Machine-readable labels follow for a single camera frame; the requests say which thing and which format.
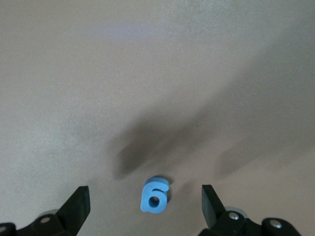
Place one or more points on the brown table cover mat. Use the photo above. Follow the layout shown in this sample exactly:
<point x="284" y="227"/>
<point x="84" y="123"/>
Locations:
<point x="123" y="61"/>

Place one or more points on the blue foam letter g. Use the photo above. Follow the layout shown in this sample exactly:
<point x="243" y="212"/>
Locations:
<point x="145" y="196"/>

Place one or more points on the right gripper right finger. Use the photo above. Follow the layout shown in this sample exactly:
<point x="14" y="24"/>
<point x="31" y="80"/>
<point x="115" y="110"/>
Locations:
<point x="211" y="209"/>

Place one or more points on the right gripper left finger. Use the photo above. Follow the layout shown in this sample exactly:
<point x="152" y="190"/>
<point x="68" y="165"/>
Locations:
<point x="76" y="209"/>

